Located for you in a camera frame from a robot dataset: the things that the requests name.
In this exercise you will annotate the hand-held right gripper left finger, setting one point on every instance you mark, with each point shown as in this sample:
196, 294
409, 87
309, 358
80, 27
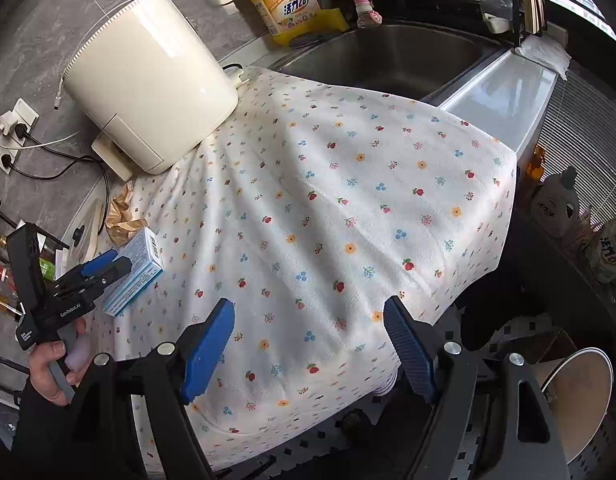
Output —
207, 350

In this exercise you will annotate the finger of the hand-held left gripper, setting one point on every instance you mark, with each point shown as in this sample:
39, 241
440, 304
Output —
100, 262
115, 271

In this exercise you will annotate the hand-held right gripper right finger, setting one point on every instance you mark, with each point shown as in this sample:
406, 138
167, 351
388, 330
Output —
413, 350

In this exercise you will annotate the blue carton box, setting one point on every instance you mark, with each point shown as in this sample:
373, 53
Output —
137, 270

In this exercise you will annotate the white round waste bin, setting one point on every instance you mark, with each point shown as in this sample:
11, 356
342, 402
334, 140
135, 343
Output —
578, 410

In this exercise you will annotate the person's left forearm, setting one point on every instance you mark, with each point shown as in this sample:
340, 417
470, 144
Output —
42, 440

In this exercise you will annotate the person's left hand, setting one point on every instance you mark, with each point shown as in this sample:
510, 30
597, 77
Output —
42, 370

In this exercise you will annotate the pot lid with black knob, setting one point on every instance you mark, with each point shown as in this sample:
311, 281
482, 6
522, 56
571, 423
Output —
90, 232

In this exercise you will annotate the brown crumpled paper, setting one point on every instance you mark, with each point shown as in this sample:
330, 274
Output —
125, 215

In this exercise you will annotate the floral printed tablecloth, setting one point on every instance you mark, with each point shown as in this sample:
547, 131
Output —
338, 210

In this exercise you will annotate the cream air fryer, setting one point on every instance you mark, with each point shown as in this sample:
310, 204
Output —
147, 75

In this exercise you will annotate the white laundry detergent bottle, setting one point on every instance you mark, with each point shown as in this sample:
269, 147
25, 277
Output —
555, 205

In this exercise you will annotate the white printed refill bag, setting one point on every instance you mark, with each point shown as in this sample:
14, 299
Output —
608, 255

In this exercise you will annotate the orange pump bottle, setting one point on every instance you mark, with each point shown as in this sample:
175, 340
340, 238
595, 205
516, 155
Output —
537, 162

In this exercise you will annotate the narrow window blind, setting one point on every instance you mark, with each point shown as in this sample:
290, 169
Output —
588, 130

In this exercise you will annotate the steel kitchen sink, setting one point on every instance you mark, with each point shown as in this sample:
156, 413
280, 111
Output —
388, 60

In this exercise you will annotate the yellow dish soap bottle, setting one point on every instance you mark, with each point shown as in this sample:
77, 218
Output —
285, 0

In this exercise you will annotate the white folded counter cloth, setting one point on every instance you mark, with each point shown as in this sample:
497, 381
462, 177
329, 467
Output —
543, 57

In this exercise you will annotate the small pink bottle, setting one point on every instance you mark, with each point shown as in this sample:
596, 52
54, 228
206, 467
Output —
365, 7

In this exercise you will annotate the white wall socket with charger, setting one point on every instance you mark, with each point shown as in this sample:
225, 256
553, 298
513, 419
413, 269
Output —
22, 120

